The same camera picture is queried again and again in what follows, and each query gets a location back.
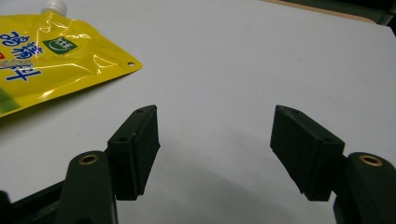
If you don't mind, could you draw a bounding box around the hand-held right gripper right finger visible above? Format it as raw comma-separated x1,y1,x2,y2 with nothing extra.
269,105,346,202

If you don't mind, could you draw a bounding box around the yellow spouted pouch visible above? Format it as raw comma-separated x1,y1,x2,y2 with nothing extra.
0,0,144,119

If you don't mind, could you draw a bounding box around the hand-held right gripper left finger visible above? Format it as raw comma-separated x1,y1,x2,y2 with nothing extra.
106,105,162,202

